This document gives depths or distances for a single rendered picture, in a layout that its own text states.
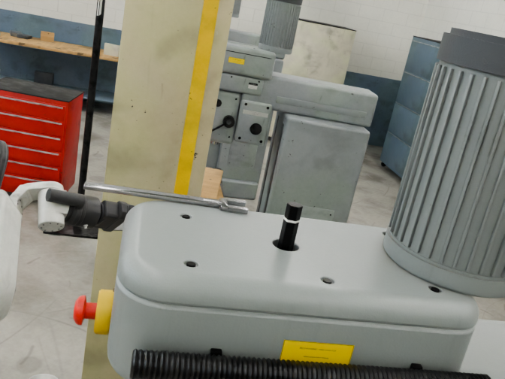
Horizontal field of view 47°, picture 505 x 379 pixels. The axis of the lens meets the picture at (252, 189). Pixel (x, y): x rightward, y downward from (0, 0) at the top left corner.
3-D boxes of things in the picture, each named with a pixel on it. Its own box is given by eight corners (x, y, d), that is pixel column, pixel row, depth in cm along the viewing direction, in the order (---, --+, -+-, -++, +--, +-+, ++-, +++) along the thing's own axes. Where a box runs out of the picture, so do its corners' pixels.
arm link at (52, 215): (72, 238, 159) (31, 231, 152) (71, 201, 164) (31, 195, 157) (93, 221, 152) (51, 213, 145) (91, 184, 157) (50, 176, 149)
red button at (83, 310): (70, 330, 78) (73, 304, 77) (74, 313, 82) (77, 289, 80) (95, 332, 79) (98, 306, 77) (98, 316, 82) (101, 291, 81)
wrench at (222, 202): (81, 192, 84) (82, 186, 84) (86, 183, 88) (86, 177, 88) (247, 214, 88) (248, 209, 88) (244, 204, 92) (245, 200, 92)
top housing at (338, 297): (100, 394, 69) (116, 274, 64) (116, 283, 93) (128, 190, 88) (459, 414, 79) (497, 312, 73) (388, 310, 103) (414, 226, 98)
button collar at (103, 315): (92, 343, 78) (96, 304, 76) (96, 318, 84) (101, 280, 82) (107, 344, 78) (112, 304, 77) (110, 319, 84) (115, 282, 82)
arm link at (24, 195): (65, 220, 156) (12, 225, 153) (65, 190, 160) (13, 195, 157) (61, 210, 150) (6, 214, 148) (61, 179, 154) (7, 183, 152)
